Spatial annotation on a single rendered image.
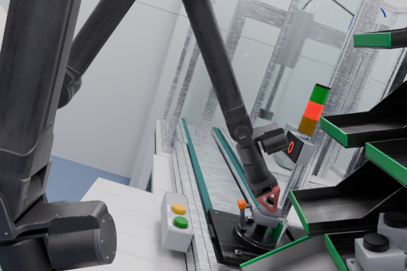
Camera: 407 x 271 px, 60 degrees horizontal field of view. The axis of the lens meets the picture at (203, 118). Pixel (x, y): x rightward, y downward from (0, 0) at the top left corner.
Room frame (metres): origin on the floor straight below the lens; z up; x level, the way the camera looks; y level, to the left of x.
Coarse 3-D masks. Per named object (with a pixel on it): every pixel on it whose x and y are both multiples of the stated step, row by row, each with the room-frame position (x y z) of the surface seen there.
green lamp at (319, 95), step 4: (316, 88) 1.07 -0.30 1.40; (320, 88) 1.07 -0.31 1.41; (324, 88) 1.06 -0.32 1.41; (312, 92) 1.09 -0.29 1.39; (316, 92) 1.07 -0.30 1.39; (320, 92) 1.06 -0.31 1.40; (324, 92) 1.06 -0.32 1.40; (328, 92) 1.07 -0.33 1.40; (312, 96) 1.08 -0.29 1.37; (316, 96) 1.07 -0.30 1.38; (320, 96) 1.06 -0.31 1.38; (324, 96) 1.06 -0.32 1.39; (312, 100) 1.07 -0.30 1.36; (316, 100) 1.07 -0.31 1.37; (320, 100) 1.06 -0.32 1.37; (324, 100) 1.07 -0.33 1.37; (320, 104) 1.07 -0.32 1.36; (324, 104) 1.07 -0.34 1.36
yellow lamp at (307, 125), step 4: (304, 116) 1.08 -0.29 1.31; (300, 120) 1.09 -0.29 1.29; (304, 120) 1.07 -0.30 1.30; (308, 120) 1.07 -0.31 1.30; (312, 120) 1.06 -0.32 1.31; (316, 120) 1.07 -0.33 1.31; (300, 124) 1.08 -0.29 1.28; (304, 124) 1.07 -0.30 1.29; (308, 124) 1.06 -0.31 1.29; (312, 124) 1.06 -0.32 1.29; (316, 124) 1.07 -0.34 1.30; (300, 128) 1.07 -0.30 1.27; (304, 128) 1.07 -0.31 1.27; (308, 128) 1.06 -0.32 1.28; (312, 128) 1.07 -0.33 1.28; (304, 132) 1.06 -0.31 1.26; (308, 132) 1.06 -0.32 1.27; (312, 132) 1.07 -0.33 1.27
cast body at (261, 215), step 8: (264, 200) 0.88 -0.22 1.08; (272, 200) 0.87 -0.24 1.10; (256, 208) 0.88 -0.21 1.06; (264, 208) 0.86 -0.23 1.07; (280, 208) 0.86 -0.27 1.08; (256, 216) 0.86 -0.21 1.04; (264, 216) 0.85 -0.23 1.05; (272, 216) 0.86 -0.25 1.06; (264, 224) 0.86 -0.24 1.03; (272, 224) 0.86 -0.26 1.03
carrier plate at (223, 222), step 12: (216, 216) 0.93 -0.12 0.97; (228, 216) 0.96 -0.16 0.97; (216, 228) 0.87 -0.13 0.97; (228, 228) 0.89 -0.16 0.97; (216, 240) 0.82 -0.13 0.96; (228, 240) 0.83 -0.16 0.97; (288, 240) 0.93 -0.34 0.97; (228, 252) 0.77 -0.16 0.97; (252, 252) 0.81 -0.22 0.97; (228, 264) 0.74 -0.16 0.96
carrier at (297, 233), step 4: (288, 228) 1.01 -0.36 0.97; (292, 228) 1.02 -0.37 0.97; (296, 228) 1.03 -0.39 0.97; (288, 232) 0.99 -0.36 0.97; (292, 232) 0.99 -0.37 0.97; (296, 232) 1.00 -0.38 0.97; (300, 232) 1.01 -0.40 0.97; (304, 232) 1.01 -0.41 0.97; (288, 236) 0.98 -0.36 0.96; (292, 236) 0.97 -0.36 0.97; (296, 236) 0.97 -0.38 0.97; (300, 236) 0.98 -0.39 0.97; (304, 236) 0.99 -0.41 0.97; (292, 240) 0.96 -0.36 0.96
